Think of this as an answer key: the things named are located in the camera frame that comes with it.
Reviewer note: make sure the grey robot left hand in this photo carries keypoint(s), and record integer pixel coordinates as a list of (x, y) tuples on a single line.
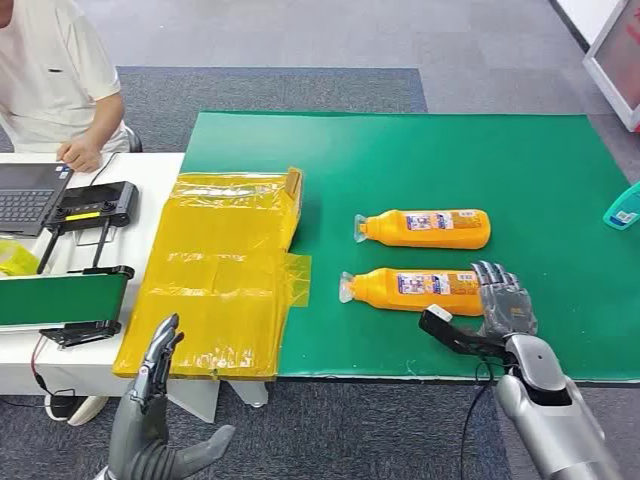
[(135, 424)]

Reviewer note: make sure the white framed board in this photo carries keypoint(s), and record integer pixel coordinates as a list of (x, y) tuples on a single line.
[(617, 60)]

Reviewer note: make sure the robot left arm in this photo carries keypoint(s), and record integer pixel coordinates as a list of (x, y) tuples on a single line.
[(150, 467)]

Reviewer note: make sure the small green conveyor belt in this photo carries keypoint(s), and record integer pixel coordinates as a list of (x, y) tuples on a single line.
[(60, 298)]

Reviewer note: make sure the yellow plastic bag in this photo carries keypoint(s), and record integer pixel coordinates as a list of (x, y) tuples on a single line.
[(15, 260)]

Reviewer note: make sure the teal plastic bottle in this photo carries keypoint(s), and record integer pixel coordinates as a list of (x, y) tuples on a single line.
[(625, 208)]

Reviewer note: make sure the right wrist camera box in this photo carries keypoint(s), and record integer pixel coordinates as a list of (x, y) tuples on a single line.
[(440, 313)]

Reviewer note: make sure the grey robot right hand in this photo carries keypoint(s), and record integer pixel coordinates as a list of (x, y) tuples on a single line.
[(507, 308)]

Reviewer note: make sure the black remote controller with antennas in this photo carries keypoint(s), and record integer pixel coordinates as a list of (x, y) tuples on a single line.
[(95, 205)]

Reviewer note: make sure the green table mat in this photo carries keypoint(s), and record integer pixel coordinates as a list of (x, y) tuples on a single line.
[(400, 159)]

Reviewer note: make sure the orange bottle with clear cap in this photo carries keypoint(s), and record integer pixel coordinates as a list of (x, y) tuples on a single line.
[(395, 230), (390, 291)]

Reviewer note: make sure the person's hand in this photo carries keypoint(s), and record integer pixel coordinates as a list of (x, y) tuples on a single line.
[(80, 154)]

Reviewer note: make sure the person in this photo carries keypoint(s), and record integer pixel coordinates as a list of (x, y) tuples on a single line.
[(45, 73)]

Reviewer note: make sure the dark grey laptop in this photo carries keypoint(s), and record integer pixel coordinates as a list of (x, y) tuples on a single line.
[(25, 199)]

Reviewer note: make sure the black power adapter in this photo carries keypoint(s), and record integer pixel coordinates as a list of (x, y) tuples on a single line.
[(64, 404)]

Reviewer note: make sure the yellow taped cardboard box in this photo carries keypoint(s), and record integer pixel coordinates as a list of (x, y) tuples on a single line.
[(215, 265)]

